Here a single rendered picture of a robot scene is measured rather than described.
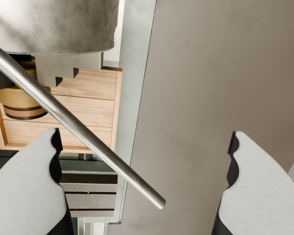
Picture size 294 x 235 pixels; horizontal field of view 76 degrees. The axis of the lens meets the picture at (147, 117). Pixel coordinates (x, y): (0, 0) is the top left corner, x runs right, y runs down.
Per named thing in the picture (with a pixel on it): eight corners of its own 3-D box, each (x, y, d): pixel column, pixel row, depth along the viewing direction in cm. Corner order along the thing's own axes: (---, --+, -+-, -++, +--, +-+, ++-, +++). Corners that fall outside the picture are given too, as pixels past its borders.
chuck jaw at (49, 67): (27, 14, 27) (111, 28, 29) (41, 14, 32) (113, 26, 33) (36, 86, 32) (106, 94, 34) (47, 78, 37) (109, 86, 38)
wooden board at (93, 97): (-14, 50, 50) (-25, 52, 46) (122, 68, 56) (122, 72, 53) (6, 141, 64) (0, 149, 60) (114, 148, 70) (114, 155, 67)
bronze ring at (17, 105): (-28, 66, 28) (-14, 120, 32) (38, 75, 29) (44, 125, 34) (7, 55, 36) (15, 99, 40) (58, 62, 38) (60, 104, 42)
